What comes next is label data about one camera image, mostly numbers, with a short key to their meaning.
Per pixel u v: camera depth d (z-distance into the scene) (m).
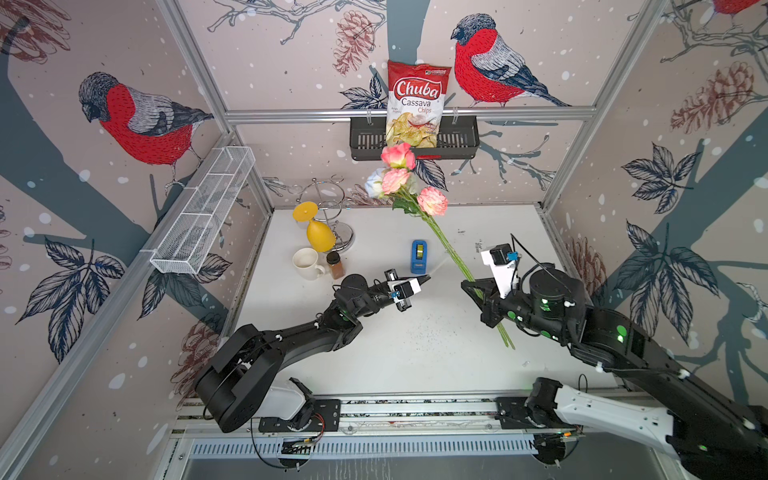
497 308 0.53
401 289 0.59
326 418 0.73
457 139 1.07
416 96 0.83
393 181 0.61
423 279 0.70
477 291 0.58
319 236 0.89
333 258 0.93
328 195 1.20
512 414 0.73
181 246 0.71
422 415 0.75
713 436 0.38
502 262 0.50
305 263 0.95
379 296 0.67
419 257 1.01
